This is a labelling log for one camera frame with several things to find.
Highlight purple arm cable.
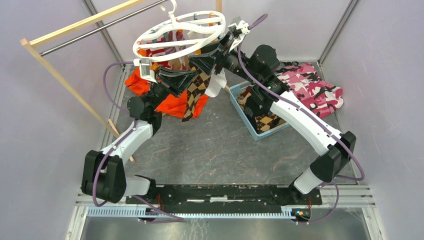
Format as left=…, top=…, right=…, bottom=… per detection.
left=92, top=61, right=185, bottom=223
left=236, top=13, right=366, bottom=225

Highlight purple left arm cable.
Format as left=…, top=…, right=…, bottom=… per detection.
left=92, top=61, right=185, bottom=223

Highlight metal hanging rod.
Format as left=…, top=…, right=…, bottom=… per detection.
left=40, top=0, right=166, bottom=56

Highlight brown argyle sock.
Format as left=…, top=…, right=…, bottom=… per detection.
left=254, top=113, right=286, bottom=134
left=182, top=63, right=211, bottom=122

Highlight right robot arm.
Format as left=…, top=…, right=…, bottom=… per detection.
left=188, top=34, right=357, bottom=204

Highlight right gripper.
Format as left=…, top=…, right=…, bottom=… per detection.
left=188, top=31, right=261, bottom=85

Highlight red white striped sock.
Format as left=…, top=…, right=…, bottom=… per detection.
left=145, top=30, right=186, bottom=70

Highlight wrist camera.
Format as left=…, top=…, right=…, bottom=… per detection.
left=227, top=17, right=250, bottom=51
left=133, top=57, right=161, bottom=84

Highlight orange cloth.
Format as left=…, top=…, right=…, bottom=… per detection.
left=124, top=68, right=209, bottom=119

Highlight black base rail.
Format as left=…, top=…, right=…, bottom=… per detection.
left=125, top=184, right=323, bottom=223

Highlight pink camouflage trousers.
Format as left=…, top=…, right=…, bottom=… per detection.
left=276, top=62, right=344, bottom=119

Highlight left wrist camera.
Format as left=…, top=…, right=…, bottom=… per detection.
left=133, top=57, right=161, bottom=84

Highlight white round clip hanger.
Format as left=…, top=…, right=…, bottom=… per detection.
left=132, top=0, right=226, bottom=63

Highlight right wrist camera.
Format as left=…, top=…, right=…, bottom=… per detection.
left=227, top=17, right=250, bottom=51

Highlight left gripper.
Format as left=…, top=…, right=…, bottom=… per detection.
left=146, top=65, right=199, bottom=113

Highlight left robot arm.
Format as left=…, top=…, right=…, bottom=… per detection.
left=81, top=66, right=199, bottom=207

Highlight light blue laundry basket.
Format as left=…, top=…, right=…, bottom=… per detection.
left=228, top=81, right=289, bottom=141

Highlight wooden drying rack frame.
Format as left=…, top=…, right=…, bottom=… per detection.
left=19, top=0, right=231, bottom=163

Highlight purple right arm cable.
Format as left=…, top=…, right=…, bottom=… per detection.
left=236, top=13, right=366, bottom=225

